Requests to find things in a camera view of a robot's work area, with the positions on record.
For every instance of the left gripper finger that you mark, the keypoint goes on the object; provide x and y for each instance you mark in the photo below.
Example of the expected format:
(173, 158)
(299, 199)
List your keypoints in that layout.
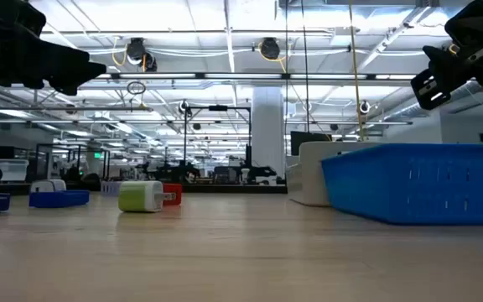
(57, 60)
(80, 77)

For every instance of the white purple charger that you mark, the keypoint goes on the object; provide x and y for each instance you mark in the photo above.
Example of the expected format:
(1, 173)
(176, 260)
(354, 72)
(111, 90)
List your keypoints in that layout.
(48, 185)

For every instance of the lavender charger cube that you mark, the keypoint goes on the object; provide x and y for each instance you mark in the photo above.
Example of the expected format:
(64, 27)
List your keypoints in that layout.
(109, 188)

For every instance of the small red charger cube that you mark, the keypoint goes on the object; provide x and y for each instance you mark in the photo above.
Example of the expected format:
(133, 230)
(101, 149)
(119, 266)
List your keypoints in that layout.
(174, 187)

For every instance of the black background robot arm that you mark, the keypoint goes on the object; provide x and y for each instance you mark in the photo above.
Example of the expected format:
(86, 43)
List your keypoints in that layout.
(174, 173)
(262, 173)

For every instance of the small black ceiling reel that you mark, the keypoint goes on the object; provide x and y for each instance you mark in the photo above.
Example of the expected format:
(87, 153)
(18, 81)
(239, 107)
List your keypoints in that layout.
(184, 107)
(364, 107)

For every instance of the blue plastic basket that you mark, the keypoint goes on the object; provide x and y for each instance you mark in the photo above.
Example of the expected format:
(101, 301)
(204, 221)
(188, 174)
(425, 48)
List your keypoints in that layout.
(413, 184)

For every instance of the clear plastic storage bin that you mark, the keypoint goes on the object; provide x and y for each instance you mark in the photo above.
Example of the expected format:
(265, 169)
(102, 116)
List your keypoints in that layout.
(11, 170)

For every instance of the green white USB charger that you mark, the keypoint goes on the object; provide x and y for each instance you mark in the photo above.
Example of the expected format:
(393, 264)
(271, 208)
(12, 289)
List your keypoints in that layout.
(141, 196)

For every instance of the grey plastic bin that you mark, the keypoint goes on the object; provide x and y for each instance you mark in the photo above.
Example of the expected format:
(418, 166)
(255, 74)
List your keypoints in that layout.
(308, 176)

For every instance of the overhead LED light bar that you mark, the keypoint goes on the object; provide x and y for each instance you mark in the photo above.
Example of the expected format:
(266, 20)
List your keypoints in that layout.
(241, 76)

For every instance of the white building column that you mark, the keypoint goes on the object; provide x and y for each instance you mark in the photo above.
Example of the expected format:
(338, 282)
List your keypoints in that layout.
(268, 134)

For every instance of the silver air duct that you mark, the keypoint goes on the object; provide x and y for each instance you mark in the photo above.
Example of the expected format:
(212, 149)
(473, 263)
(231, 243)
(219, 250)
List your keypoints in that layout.
(394, 114)

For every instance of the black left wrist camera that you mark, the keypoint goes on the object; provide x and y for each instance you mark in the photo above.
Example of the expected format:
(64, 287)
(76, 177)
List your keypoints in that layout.
(23, 19)

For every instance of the black station frame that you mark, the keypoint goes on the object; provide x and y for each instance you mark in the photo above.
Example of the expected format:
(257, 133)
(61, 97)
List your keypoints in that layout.
(217, 107)
(57, 145)

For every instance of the black aluminium table frame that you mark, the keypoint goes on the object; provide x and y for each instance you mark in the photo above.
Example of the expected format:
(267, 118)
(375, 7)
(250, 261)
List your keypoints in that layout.
(224, 189)

